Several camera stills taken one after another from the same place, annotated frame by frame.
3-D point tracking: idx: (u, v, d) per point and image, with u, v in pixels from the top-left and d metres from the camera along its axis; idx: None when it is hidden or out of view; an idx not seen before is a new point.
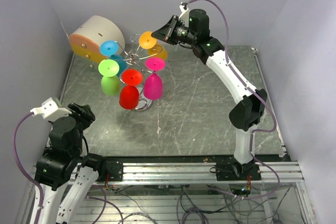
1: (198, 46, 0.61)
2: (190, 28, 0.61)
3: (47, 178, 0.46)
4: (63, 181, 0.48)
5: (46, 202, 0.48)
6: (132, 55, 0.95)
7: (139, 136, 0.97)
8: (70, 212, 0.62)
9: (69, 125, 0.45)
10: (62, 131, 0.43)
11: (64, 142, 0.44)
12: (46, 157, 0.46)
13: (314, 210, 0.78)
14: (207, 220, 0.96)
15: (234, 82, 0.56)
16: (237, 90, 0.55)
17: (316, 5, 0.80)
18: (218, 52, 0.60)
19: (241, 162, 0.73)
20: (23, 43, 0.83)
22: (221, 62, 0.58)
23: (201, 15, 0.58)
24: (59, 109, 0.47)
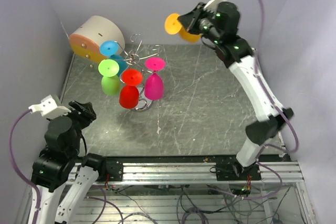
1: (223, 48, 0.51)
2: (215, 22, 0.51)
3: (44, 180, 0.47)
4: (60, 182, 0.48)
5: (43, 204, 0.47)
6: (132, 55, 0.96)
7: (139, 136, 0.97)
8: (70, 211, 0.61)
9: (65, 126, 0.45)
10: (57, 132, 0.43)
11: (60, 143, 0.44)
12: (43, 158, 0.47)
13: (314, 210, 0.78)
14: (207, 220, 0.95)
15: (260, 95, 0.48)
16: (262, 106, 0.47)
17: (316, 5, 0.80)
18: (246, 58, 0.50)
19: (243, 165, 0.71)
20: (23, 43, 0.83)
22: (248, 71, 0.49)
23: (230, 11, 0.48)
24: (57, 108, 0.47)
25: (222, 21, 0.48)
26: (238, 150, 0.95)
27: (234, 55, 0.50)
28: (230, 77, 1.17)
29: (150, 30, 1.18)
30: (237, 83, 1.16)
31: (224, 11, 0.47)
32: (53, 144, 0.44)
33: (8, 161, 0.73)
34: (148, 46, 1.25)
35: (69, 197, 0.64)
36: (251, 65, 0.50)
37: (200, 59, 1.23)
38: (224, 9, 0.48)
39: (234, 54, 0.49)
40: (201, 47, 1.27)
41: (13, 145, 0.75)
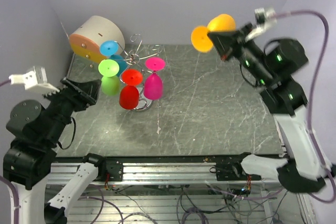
1: (274, 96, 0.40)
2: (270, 60, 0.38)
3: (18, 176, 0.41)
4: (39, 177, 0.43)
5: (22, 202, 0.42)
6: (132, 55, 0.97)
7: (139, 136, 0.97)
8: (69, 198, 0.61)
9: (32, 113, 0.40)
10: (23, 123, 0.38)
11: (29, 134, 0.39)
12: (16, 150, 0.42)
13: (314, 211, 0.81)
14: (207, 220, 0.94)
15: (311, 155, 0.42)
16: (312, 166, 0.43)
17: (316, 4, 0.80)
18: (302, 109, 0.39)
19: (246, 171, 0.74)
20: (23, 43, 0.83)
22: (302, 127, 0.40)
23: (296, 54, 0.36)
24: (38, 85, 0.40)
25: (283, 65, 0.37)
26: (238, 150, 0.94)
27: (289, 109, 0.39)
28: (230, 77, 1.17)
29: (150, 30, 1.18)
30: (237, 83, 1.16)
31: (289, 53, 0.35)
32: (20, 135, 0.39)
33: None
34: (148, 46, 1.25)
35: (69, 187, 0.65)
36: (305, 119, 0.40)
37: (200, 59, 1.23)
38: (287, 51, 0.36)
39: (289, 107, 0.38)
40: None
41: None
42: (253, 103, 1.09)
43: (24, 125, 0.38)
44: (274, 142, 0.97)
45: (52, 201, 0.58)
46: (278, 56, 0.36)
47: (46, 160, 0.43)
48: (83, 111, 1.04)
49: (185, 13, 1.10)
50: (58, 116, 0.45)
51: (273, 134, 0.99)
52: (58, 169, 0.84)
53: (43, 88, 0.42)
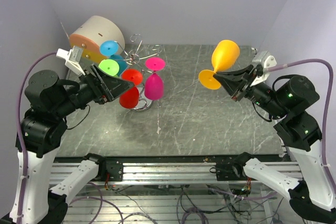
1: (290, 129, 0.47)
2: (280, 97, 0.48)
3: (30, 144, 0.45)
4: (50, 147, 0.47)
5: (32, 172, 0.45)
6: (132, 55, 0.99)
7: (139, 136, 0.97)
8: (70, 188, 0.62)
9: (49, 81, 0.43)
10: (40, 88, 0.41)
11: (44, 99, 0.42)
12: (29, 119, 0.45)
13: None
14: (207, 220, 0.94)
15: (324, 187, 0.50)
16: (326, 198, 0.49)
17: (316, 5, 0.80)
18: (315, 144, 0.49)
19: (248, 174, 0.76)
20: (23, 43, 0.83)
22: (316, 161, 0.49)
23: (306, 92, 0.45)
24: (69, 62, 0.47)
25: (295, 102, 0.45)
26: (238, 150, 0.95)
27: (303, 141, 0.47)
28: None
29: (150, 30, 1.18)
30: None
31: (301, 92, 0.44)
32: (37, 100, 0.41)
33: (8, 161, 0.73)
34: (148, 46, 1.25)
35: (69, 180, 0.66)
36: (319, 154, 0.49)
37: (199, 59, 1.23)
38: (298, 89, 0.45)
39: (304, 139, 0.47)
40: (201, 47, 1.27)
41: (12, 144, 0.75)
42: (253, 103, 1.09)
43: (43, 90, 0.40)
44: (274, 143, 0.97)
45: (54, 189, 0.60)
46: (289, 94, 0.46)
47: (58, 130, 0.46)
48: (83, 111, 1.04)
49: (184, 13, 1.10)
50: (70, 98, 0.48)
51: (273, 134, 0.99)
52: (58, 169, 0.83)
53: (72, 66, 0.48)
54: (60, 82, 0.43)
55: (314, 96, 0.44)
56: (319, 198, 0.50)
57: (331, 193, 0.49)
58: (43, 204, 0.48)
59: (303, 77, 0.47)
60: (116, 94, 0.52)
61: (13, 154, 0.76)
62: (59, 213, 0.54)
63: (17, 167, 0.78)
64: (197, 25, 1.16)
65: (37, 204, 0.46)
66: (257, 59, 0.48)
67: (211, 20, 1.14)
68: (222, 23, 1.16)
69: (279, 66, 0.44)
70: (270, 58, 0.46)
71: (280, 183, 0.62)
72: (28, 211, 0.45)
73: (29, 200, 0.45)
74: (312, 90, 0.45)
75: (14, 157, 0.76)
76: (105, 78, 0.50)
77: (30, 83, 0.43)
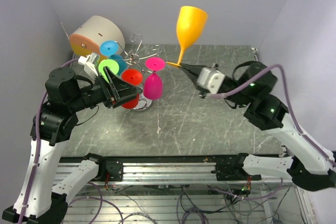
1: (259, 115, 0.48)
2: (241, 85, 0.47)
3: (45, 132, 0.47)
4: (61, 137, 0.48)
5: (42, 160, 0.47)
6: (132, 55, 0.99)
7: (139, 136, 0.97)
8: (70, 188, 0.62)
9: (67, 75, 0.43)
10: (60, 81, 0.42)
11: (62, 93, 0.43)
12: (45, 111, 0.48)
13: (314, 210, 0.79)
14: (207, 220, 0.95)
15: (314, 154, 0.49)
16: (319, 163, 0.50)
17: (317, 5, 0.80)
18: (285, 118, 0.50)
19: (248, 172, 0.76)
20: (23, 42, 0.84)
22: (294, 132, 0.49)
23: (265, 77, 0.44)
24: (84, 62, 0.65)
25: (258, 88, 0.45)
26: (238, 150, 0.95)
27: (273, 120, 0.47)
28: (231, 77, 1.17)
29: (151, 31, 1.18)
30: None
31: (262, 80, 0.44)
32: (55, 92, 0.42)
33: (8, 161, 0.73)
34: (148, 46, 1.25)
35: (69, 179, 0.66)
36: (293, 125, 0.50)
37: (200, 59, 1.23)
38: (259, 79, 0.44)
39: (273, 119, 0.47)
40: (201, 47, 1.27)
41: (11, 144, 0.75)
42: None
43: (62, 83, 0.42)
44: (274, 142, 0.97)
45: (53, 188, 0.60)
46: (250, 85, 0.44)
47: (71, 122, 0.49)
48: (83, 111, 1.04)
49: None
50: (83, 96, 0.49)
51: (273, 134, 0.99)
52: (58, 169, 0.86)
53: (88, 67, 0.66)
54: (77, 77, 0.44)
55: (273, 79, 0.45)
56: (314, 166, 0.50)
57: (321, 158, 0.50)
58: (48, 198, 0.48)
59: (256, 64, 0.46)
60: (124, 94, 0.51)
61: (13, 153, 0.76)
62: (60, 212, 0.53)
63: (17, 166, 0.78)
64: None
65: (42, 195, 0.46)
66: (200, 81, 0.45)
67: (211, 20, 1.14)
68: (221, 23, 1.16)
69: (218, 96, 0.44)
70: (213, 79, 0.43)
71: (277, 167, 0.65)
72: (34, 201, 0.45)
73: (36, 189, 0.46)
74: (269, 74, 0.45)
75: (14, 157, 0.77)
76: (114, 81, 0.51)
77: (50, 77, 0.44)
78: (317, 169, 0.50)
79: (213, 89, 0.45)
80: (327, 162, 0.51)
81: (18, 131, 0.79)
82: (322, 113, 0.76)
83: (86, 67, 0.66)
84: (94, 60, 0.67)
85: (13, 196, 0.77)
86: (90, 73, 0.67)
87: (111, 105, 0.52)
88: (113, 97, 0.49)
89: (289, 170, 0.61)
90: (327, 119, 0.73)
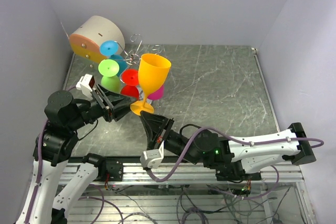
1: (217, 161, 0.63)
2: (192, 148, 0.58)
3: (46, 154, 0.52)
4: (63, 158, 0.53)
5: (44, 179, 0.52)
6: (132, 55, 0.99)
7: (139, 136, 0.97)
8: (69, 200, 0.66)
9: (66, 99, 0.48)
10: (58, 107, 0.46)
11: (62, 117, 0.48)
12: (46, 133, 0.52)
13: (314, 210, 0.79)
14: (207, 220, 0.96)
15: (274, 149, 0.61)
16: (285, 149, 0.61)
17: (316, 6, 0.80)
18: (231, 145, 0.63)
19: (248, 171, 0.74)
20: (23, 43, 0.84)
22: (247, 149, 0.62)
23: (209, 139, 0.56)
24: (80, 86, 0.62)
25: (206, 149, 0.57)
26: None
27: (223, 158, 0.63)
28: (231, 77, 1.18)
29: (150, 30, 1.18)
30: (236, 83, 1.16)
31: (210, 144, 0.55)
32: (54, 117, 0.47)
33: (8, 161, 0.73)
34: (148, 46, 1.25)
35: (69, 187, 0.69)
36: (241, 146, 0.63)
37: (200, 59, 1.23)
38: (206, 144, 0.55)
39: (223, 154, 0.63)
40: (201, 47, 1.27)
41: (12, 144, 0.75)
42: (253, 103, 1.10)
43: (61, 108, 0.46)
44: None
45: (53, 203, 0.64)
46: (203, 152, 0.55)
47: (72, 142, 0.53)
48: None
49: (184, 13, 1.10)
50: (81, 114, 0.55)
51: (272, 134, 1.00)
52: None
53: (84, 88, 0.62)
54: (75, 100, 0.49)
55: (215, 137, 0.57)
56: (287, 152, 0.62)
57: (284, 144, 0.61)
58: (48, 214, 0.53)
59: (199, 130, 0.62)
60: (116, 103, 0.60)
61: (14, 154, 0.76)
62: None
63: (17, 167, 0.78)
64: (197, 25, 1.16)
65: (43, 214, 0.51)
66: (143, 161, 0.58)
67: (211, 20, 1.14)
68: (221, 23, 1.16)
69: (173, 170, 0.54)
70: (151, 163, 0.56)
71: (274, 158, 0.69)
72: (35, 219, 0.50)
73: (37, 208, 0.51)
74: (210, 134, 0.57)
75: (14, 158, 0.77)
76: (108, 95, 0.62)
77: (49, 102, 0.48)
78: (292, 152, 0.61)
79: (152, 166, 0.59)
80: (292, 145, 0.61)
81: (18, 131, 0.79)
82: (322, 114, 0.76)
83: (83, 89, 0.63)
84: (87, 79, 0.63)
85: (15, 197, 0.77)
86: (89, 94, 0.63)
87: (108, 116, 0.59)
88: (108, 107, 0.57)
89: (283, 157, 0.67)
90: (326, 119, 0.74)
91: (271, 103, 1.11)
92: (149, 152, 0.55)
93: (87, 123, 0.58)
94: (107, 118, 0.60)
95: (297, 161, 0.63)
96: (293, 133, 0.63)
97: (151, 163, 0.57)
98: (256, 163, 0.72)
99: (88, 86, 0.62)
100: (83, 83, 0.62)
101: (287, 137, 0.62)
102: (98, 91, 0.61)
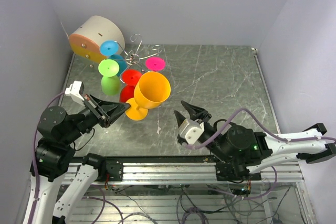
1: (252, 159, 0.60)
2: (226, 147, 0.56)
3: (43, 169, 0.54)
4: (60, 171, 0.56)
5: (42, 194, 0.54)
6: (132, 55, 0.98)
7: (139, 136, 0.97)
8: (69, 206, 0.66)
9: (58, 117, 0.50)
10: (51, 125, 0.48)
11: (55, 134, 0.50)
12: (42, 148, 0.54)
13: (314, 210, 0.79)
14: (207, 220, 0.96)
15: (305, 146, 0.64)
16: (314, 147, 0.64)
17: (316, 7, 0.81)
18: (268, 142, 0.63)
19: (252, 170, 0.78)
20: (23, 43, 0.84)
22: (283, 146, 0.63)
23: (244, 136, 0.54)
24: (68, 94, 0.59)
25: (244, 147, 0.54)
26: None
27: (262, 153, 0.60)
28: (231, 77, 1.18)
29: (151, 30, 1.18)
30: (236, 83, 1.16)
31: (246, 140, 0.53)
32: (48, 134, 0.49)
33: (8, 162, 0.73)
34: (148, 46, 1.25)
35: (67, 193, 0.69)
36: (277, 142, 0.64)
37: (199, 59, 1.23)
38: (242, 141, 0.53)
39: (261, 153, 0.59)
40: (201, 47, 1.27)
41: (12, 144, 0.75)
42: (253, 103, 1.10)
43: (53, 126, 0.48)
44: None
45: (53, 211, 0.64)
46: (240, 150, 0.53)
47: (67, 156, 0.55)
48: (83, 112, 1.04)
49: (184, 12, 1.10)
50: (77, 126, 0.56)
51: None
52: None
53: (75, 96, 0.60)
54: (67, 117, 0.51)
55: (250, 133, 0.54)
56: (314, 150, 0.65)
57: (314, 142, 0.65)
58: None
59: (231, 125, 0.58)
60: (113, 113, 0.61)
61: (14, 154, 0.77)
62: None
63: (18, 167, 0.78)
64: (197, 25, 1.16)
65: None
66: (181, 132, 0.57)
67: (211, 20, 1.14)
68: (221, 23, 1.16)
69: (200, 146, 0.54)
70: (191, 131, 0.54)
71: (286, 157, 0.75)
72: None
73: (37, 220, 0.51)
74: (244, 130, 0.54)
75: (14, 158, 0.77)
76: (101, 103, 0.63)
77: (41, 120, 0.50)
78: (319, 150, 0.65)
79: (188, 139, 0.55)
80: (319, 143, 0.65)
81: (18, 131, 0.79)
82: (321, 114, 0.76)
83: (73, 97, 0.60)
84: (77, 87, 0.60)
85: (16, 197, 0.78)
86: (80, 102, 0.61)
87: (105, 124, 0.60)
88: (103, 116, 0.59)
89: (298, 156, 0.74)
90: (326, 119, 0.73)
91: (271, 103, 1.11)
92: (192, 122, 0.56)
93: (84, 132, 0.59)
94: (103, 126, 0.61)
95: (314, 159, 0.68)
96: (319, 132, 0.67)
97: (190, 135, 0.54)
98: (263, 164, 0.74)
99: (80, 95, 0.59)
100: (72, 93, 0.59)
101: (316, 136, 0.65)
102: (92, 101, 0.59)
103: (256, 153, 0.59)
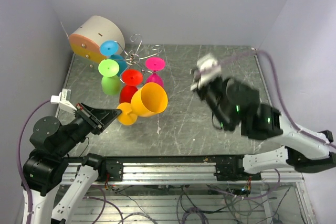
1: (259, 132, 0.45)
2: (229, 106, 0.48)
3: (35, 183, 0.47)
4: (52, 185, 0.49)
5: (36, 208, 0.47)
6: (132, 55, 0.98)
7: (139, 136, 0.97)
8: (69, 209, 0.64)
9: (52, 128, 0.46)
10: (44, 136, 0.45)
11: (49, 146, 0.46)
12: (34, 159, 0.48)
13: (314, 210, 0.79)
14: (207, 220, 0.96)
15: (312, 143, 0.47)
16: (319, 150, 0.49)
17: (316, 7, 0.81)
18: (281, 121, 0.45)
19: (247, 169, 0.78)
20: (23, 43, 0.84)
22: (293, 132, 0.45)
23: (247, 94, 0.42)
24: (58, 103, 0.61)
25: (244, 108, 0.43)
26: (238, 150, 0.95)
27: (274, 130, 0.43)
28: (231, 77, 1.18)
29: (151, 30, 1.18)
30: None
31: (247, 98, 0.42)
32: (40, 146, 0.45)
33: (8, 162, 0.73)
34: (148, 46, 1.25)
35: (68, 195, 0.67)
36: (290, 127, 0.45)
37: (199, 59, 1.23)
38: (240, 97, 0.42)
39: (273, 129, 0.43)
40: (201, 47, 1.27)
41: (12, 144, 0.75)
42: None
43: (47, 137, 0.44)
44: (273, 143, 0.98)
45: (53, 213, 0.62)
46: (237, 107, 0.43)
47: (60, 168, 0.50)
48: None
49: (184, 12, 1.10)
50: (72, 136, 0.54)
51: None
52: None
53: (64, 105, 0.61)
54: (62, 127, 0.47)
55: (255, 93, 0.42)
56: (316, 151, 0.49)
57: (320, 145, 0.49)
58: None
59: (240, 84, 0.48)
60: (106, 121, 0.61)
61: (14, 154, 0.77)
62: None
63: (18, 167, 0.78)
64: (197, 25, 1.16)
65: None
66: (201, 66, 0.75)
67: (211, 20, 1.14)
68: (221, 23, 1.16)
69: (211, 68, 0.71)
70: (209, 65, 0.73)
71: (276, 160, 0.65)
72: None
73: None
74: (250, 89, 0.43)
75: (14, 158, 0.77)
76: (93, 111, 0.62)
77: (34, 130, 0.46)
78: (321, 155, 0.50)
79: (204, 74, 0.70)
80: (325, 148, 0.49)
81: (18, 131, 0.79)
82: (321, 114, 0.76)
83: (64, 107, 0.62)
84: (66, 96, 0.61)
85: (15, 197, 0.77)
86: (70, 110, 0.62)
87: (98, 132, 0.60)
88: (100, 125, 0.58)
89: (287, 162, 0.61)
90: (326, 119, 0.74)
91: (271, 103, 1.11)
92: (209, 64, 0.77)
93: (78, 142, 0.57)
94: (97, 134, 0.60)
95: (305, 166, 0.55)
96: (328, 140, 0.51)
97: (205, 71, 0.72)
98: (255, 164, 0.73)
99: (69, 103, 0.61)
100: (62, 102, 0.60)
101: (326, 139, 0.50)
102: (85, 110, 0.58)
103: (265, 124, 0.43)
